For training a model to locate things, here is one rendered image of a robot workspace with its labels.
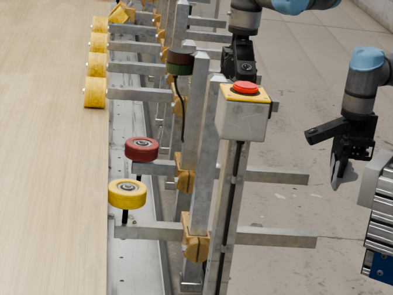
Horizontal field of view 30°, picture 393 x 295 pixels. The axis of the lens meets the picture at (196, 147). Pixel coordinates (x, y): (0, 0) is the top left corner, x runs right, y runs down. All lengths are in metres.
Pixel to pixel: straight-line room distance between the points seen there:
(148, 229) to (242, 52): 0.47
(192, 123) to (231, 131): 0.56
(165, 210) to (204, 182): 0.45
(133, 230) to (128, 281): 0.22
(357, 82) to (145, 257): 0.66
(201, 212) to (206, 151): 0.13
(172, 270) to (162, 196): 0.37
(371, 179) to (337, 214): 2.14
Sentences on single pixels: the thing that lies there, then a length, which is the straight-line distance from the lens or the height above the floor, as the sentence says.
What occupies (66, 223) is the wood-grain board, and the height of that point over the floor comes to 0.90.
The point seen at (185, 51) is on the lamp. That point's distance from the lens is 1.63.
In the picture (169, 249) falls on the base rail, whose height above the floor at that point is 0.70.
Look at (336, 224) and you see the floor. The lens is 3.61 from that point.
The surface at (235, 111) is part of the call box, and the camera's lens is 1.11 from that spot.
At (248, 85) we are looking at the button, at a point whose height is 1.23.
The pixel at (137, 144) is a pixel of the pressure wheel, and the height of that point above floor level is 0.90.
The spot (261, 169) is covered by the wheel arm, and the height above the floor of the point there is 0.86.
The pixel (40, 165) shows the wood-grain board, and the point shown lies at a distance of 1.59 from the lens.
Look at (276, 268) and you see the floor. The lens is 3.12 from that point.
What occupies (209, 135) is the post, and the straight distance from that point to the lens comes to 1.42.
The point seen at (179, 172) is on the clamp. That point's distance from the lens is 1.70.
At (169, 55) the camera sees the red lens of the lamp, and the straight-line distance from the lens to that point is 1.62.
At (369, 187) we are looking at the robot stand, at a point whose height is 0.95.
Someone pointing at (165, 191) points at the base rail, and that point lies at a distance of 1.99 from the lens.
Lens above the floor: 1.54
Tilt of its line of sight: 21 degrees down
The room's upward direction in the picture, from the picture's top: 7 degrees clockwise
